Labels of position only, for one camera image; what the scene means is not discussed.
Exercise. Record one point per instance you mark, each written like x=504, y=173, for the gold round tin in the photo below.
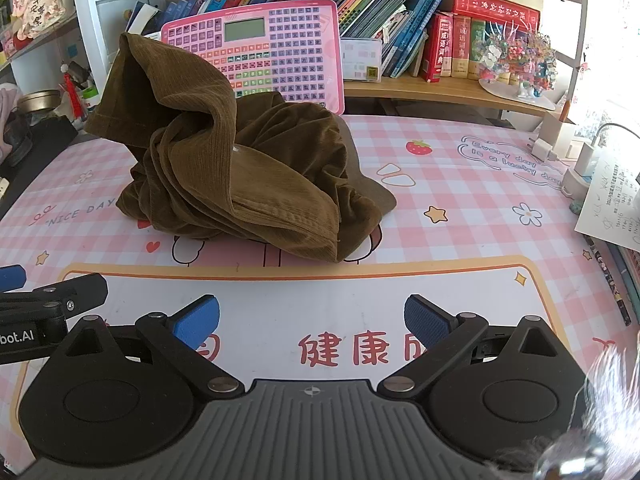
x=39, y=101

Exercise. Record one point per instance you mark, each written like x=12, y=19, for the black patterned pencil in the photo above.
x=607, y=280

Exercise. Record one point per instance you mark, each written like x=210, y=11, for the pink learning tablet toy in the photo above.
x=300, y=50

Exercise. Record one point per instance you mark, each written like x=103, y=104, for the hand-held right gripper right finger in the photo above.
x=425, y=317

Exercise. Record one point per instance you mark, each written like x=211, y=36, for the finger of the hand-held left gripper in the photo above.
x=11, y=277
x=75, y=292

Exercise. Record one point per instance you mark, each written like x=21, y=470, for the fluffy white sleeve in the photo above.
x=615, y=385

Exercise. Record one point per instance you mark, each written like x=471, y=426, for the handwritten paper sheet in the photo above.
x=612, y=205

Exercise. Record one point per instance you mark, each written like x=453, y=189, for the white charger plug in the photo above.
x=542, y=150

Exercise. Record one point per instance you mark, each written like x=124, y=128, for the small beige box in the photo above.
x=552, y=127

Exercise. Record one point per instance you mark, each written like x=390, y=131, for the pale pink cloth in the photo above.
x=7, y=105

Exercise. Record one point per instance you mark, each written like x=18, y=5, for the wooden shelf unit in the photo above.
x=450, y=91

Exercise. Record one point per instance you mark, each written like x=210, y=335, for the thick white-edged book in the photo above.
x=142, y=17

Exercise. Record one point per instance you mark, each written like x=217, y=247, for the pink checked table mat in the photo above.
x=450, y=240

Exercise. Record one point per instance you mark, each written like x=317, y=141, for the colourful candy bouquet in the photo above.
x=520, y=55

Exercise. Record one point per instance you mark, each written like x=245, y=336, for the clear plastic card box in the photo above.
x=360, y=60

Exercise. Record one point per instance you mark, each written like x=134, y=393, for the red tassel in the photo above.
x=72, y=95

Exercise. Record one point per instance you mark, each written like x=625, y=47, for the stack of flat notebooks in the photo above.
x=630, y=265

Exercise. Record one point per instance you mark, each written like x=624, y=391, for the white tub green lid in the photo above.
x=90, y=102

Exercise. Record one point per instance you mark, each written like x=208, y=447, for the white power adapter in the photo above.
x=582, y=160

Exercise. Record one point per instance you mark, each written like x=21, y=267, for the row of books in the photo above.
x=415, y=35

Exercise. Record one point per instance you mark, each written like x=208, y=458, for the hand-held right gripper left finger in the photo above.
x=197, y=317

